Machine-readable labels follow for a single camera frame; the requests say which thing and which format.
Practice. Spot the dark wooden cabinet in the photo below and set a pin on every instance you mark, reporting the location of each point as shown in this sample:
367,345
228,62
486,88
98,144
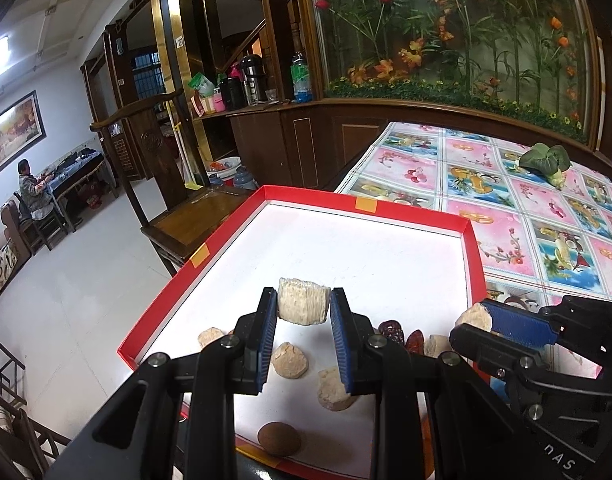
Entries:
311,145

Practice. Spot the table with blue cloth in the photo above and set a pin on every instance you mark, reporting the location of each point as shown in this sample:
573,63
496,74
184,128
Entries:
78,170

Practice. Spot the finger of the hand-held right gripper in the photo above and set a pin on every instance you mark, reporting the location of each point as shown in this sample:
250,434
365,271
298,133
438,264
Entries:
520,327
478,347

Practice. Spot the green label plastic bottle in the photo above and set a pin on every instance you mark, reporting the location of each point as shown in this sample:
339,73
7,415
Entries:
301,80

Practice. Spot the white mop pole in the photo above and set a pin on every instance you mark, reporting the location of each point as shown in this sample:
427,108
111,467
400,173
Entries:
181,152

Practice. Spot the printed fruit tablecloth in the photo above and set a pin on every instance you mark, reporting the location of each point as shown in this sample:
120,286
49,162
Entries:
535,230

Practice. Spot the beige dried chunk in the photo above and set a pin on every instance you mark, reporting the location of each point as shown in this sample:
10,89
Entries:
473,317
303,302
437,345
288,359
211,336
336,390

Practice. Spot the red cardboard box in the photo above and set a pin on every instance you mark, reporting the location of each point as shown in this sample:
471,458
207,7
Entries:
361,250

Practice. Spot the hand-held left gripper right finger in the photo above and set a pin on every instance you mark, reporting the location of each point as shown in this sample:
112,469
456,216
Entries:
342,345

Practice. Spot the dark wooden chair frame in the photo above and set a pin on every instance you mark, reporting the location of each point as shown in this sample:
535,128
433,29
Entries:
16,410

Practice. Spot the green snack packet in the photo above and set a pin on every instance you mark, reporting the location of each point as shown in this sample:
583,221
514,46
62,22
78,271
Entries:
202,85

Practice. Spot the glass panel with artificial flowers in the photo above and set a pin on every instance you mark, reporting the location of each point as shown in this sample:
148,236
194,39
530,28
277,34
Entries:
435,35

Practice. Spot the dark red dried date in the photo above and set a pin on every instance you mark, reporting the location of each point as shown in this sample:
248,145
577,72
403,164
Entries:
391,331
414,342

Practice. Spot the black insulated mug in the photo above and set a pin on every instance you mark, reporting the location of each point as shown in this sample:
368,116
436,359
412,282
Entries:
233,95

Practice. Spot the white and red basin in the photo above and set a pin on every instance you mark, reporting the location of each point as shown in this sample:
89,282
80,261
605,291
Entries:
226,165

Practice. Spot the small clear glass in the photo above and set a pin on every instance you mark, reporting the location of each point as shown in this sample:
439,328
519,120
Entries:
271,96

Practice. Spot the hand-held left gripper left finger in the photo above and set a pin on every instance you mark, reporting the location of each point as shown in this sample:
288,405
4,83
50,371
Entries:
266,342

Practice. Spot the brown longan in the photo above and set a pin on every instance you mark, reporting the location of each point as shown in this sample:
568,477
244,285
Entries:
280,438

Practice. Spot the pink cup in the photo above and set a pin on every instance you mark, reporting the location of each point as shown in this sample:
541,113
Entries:
219,101

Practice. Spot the wooden armchair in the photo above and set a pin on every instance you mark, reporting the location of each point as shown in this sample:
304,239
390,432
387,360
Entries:
186,215

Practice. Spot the black thermos flask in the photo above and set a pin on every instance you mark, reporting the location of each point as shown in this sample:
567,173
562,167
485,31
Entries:
253,82

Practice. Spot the green bok choy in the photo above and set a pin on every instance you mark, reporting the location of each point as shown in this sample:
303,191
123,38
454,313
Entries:
540,157

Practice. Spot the framed wall painting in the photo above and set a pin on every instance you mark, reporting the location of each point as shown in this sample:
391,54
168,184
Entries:
11,130

